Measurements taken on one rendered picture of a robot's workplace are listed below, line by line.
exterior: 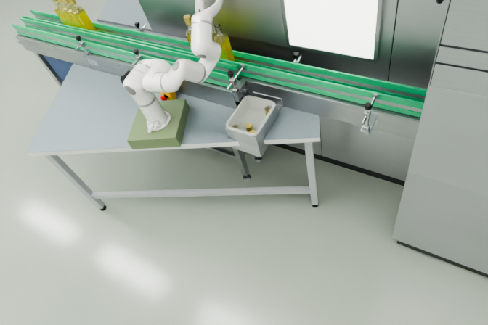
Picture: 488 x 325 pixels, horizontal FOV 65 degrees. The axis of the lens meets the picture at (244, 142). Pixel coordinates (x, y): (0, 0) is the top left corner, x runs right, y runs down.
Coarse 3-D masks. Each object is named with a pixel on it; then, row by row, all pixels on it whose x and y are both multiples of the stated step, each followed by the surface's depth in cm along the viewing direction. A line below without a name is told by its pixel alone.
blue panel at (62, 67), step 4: (44, 56) 273; (48, 60) 276; (52, 60) 272; (56, 60) 269; (60, 60) 265; (52, 64) 277; (56, 64) 274; (60, 64) 270; (64, 64) 267; (68, 64) 263; (72, 64) 260; (56, 68) 280; (60, 68) 276; (64, 68) 272; (68, 68) 269; (56, 72) 285; (60, 72) 281; (64, 72) 277; (60, 76) 287; (64, 76) 284
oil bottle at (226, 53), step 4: (216, 36) 183; (220, 36) 183; (224, 36) 183; (216, 40) 184; (220, 40) 183; (224, 40) 184; (228, 40) 186; (220, 44) 185; (224, 44) 185; (228, 44) 188; (224, 48) 186; (228, 48) 188; (224, 52) 188; (228, 52) 190; (224, 56) 190; (228, 56) 190; (232, 56) 194; (232, 60) 195
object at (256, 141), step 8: (256, 96) 197; (264, 96) 194; (272, 96) 191; (280, 104) 192; (272, 112) 183; (272, 120) 185; (264, 128) 180; (232, 136) 184; (240, 136) 180; (248, 136) 177; (256, 136) 174; (264, 136) 182; (248, 144) 182; (256, 144) 179
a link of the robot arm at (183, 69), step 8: (176, 64) 152; (184, 64) 152; (192, 64) 156; (200, 64) 162; (168, 72) 157; (176, 72) 152; (184, 72) 152; (192, 72) 155; (200, 72) 160; (160, 80) 160; (168, 80) 155; (176, 80) 153; (192, 80) 159; (200, 80) 162; (168, 88) 158; (176, 88) 157
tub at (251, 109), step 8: (248, 96) 190; (240, 104) 187; (248, 104) 193; (256, 104) 191; (264, 104) 188; (272, 104) 184; (240, 112) 188; (248, 112) 193; (256, 112) 192; (264, 112) 190; (232, 120) 184; (240, 120) 190; (248, 120) 189; (256, 120) 188; (264, 120) 178; (232, 128) 178; (240, 128) 187; (256, 128) 185
